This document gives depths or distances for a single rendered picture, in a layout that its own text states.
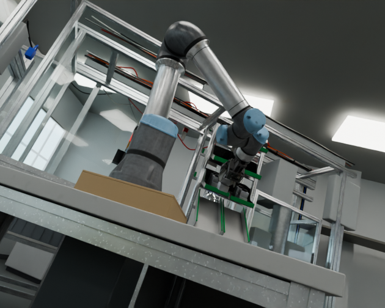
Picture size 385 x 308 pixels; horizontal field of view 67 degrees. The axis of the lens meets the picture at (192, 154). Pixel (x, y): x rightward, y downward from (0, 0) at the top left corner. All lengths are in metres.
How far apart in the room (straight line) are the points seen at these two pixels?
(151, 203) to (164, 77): 0.52
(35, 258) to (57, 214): 4.44
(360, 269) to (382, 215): 0.97
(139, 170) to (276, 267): 0.44
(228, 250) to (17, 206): 0.37
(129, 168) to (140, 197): 0.09
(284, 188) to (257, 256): 2.20
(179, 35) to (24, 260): 4.45
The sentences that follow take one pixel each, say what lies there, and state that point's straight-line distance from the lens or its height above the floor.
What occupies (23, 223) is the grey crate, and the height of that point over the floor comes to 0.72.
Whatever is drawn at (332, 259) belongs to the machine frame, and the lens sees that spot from 2.72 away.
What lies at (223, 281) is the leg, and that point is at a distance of 0.45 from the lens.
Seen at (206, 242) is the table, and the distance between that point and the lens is 0.44.
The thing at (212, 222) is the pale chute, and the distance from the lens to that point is 1.46.
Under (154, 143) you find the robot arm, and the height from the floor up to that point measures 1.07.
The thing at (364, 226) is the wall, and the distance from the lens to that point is 5.61.
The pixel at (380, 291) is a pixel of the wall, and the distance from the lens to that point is 5.53.
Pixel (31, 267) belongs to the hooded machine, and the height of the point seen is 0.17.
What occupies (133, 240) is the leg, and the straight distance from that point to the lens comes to 0.48.
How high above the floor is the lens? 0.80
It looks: 22 degrees up
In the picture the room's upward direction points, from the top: 20 degrees clockwise
